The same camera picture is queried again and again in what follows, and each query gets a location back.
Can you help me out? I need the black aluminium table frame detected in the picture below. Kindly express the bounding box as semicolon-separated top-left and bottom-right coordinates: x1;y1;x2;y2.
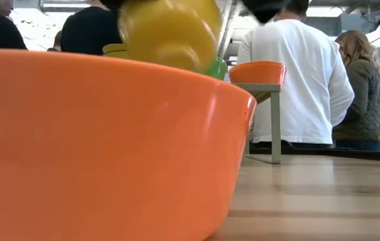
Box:
243;145;380;162

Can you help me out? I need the green plastic bowl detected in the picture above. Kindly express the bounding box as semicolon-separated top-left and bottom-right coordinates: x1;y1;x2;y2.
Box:
205;56;228;81

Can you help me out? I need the pale green perforated metal shelf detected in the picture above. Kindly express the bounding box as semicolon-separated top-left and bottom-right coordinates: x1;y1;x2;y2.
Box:
233;82;282;165

